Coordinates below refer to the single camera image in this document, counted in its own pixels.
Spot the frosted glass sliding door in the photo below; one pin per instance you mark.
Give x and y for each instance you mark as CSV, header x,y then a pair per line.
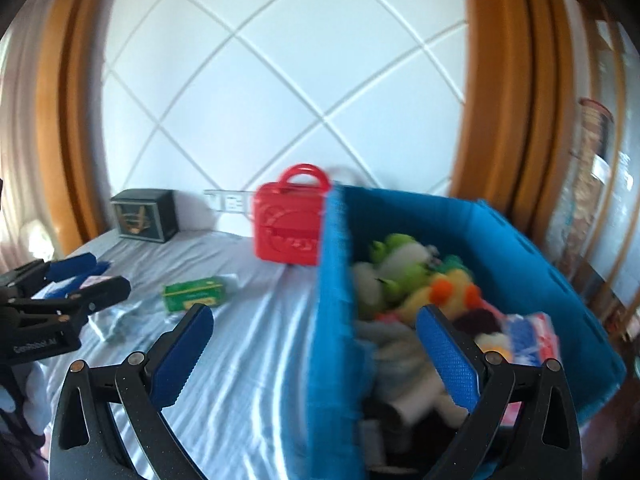
x,y
622,160

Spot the green box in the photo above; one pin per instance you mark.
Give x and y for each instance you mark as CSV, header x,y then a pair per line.
x,y
195,294

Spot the patterned wall hanging scroll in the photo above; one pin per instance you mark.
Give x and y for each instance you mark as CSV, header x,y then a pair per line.
x,y
590,170

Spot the wooden door frame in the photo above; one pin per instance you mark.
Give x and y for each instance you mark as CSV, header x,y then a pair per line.
x,y
70,110
500,85

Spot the light blue bed sheet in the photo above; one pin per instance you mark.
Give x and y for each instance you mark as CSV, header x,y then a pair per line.
x,y
260,360

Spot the grey blue cloth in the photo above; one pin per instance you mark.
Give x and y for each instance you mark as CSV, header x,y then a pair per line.
x,y
120,325

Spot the green plush frog toy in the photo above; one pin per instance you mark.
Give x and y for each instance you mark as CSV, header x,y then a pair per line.
x,y
400,260

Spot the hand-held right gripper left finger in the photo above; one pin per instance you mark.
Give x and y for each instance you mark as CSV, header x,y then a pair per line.
x,y
180,355

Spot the blue storage box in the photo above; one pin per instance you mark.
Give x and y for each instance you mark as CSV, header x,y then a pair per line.
x,y
500,240

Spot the white paper roll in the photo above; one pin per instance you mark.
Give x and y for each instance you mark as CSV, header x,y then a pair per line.
x,y
420,405

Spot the grey plush cloth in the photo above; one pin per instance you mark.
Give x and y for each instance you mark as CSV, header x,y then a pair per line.
x,y
395,350

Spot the dark maroon cloth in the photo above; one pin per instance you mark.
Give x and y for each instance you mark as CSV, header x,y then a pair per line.
x,y
480,321

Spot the beige curtain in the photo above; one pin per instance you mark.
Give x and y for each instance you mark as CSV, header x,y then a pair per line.
x,y
20,160

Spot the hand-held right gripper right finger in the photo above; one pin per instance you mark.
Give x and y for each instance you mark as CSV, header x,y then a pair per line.
x,y
447,355

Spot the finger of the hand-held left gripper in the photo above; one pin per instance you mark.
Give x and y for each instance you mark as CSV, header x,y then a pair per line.
x,y
70,267
107,287

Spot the red toy case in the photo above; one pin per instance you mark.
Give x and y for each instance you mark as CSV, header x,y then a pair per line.
x,y
287,225

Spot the white wall socket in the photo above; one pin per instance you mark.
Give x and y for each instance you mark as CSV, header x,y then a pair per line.
x,y
227,201

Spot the yellow plush duck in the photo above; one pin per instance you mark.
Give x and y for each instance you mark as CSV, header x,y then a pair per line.
x,y
462,285

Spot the black box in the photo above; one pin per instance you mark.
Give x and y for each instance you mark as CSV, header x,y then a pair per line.
x,y
145,215

